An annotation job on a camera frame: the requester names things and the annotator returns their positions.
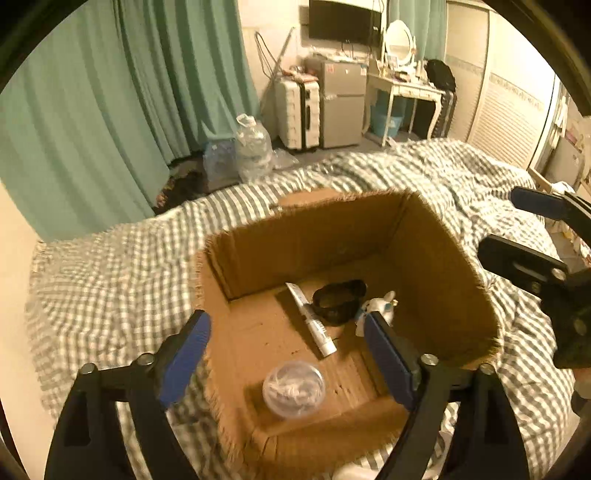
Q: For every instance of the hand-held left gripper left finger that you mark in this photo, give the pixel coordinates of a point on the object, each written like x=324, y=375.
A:
x=184, y=362

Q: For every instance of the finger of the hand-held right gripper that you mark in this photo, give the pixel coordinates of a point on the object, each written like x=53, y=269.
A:
x=531, y=199
x=512, y=258

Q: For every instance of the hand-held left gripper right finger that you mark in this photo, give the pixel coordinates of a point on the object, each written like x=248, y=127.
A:
x=388, y=357

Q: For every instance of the brown cardboard box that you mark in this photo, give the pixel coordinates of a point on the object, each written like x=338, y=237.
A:
x=277, y=341

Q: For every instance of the white animal figurine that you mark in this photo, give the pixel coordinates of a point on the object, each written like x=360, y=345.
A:
x=381, y=304

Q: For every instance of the black round bowl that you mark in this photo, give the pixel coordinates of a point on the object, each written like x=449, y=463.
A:
x=337, y=314

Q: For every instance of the white tube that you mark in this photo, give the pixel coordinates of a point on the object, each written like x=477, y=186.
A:
x=315, y=328

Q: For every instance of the clear round plastic container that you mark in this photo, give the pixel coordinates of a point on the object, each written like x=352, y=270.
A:
x=293, y=390

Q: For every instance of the green white checked blanket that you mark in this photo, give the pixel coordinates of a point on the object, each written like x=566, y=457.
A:
x=115, y=277

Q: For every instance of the white wardrobe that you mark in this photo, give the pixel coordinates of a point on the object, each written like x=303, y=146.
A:
x=498, y=92

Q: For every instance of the black suitcase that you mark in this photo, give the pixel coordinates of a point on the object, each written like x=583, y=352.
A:
x=445, y=113

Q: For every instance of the black bag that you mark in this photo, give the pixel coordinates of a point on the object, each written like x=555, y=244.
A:
x=441, y=74

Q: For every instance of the blue waste bin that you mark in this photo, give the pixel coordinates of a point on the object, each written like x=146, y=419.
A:
x=387, y=122

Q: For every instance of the white vanity table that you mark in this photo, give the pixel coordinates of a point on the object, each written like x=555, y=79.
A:
x=406, y=90

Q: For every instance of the dark patterned rug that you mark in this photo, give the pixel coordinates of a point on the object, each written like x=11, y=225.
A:
x=180, y=191

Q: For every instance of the narrow green curtain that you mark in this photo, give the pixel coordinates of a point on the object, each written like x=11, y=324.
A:
x=431, y=27

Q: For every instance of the white oval mirror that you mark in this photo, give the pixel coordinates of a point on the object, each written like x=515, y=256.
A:
x=398, y=39

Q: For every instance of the silver mini fridge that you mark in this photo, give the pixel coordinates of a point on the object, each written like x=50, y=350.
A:
x=339, y=110

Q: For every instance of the large clear water jug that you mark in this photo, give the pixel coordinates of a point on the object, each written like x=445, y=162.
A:
x=253, y=150

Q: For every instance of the white hard suitcase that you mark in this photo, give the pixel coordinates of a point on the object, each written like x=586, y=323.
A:
x=295, y=115

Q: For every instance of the wide green curtain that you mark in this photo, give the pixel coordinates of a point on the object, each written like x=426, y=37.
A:
x=115, y=92

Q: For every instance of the black wall television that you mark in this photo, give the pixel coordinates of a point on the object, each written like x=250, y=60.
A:
x=344, y=18

